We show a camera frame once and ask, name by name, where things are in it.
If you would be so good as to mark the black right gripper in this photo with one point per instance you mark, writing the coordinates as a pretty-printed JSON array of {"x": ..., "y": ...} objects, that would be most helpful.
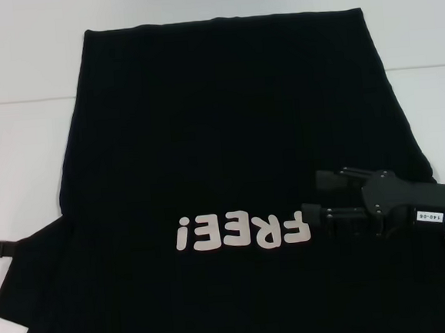
[{"x": 398, "y": 199}]

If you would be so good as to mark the black shirt with FREE print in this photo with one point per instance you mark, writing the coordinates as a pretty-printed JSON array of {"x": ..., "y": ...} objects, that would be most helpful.
[{"x": 220, "y": 136}]

